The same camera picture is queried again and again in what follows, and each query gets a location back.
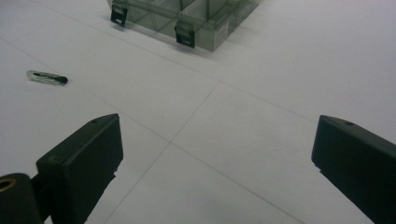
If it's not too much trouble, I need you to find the small clear vial black cap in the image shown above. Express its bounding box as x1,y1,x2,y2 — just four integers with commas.
26,69,69,86

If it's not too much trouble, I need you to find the clear plastic compartment box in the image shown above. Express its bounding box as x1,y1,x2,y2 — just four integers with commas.
106,0,261,52

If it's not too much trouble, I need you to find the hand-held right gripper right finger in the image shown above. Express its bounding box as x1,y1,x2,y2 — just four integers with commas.
311,114,396,224

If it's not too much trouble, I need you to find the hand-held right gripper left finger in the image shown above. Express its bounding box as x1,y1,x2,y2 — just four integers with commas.
35,113,124,224

